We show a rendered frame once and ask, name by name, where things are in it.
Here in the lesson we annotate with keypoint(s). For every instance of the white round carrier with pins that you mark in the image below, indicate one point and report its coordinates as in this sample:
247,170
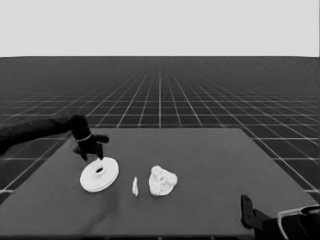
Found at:
167,190

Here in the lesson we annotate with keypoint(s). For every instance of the small thin white T-shaped piece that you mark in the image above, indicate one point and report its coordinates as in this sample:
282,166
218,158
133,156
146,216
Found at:
135,187

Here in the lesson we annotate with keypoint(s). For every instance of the large thick white disc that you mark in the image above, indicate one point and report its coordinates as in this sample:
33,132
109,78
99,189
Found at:
91,181

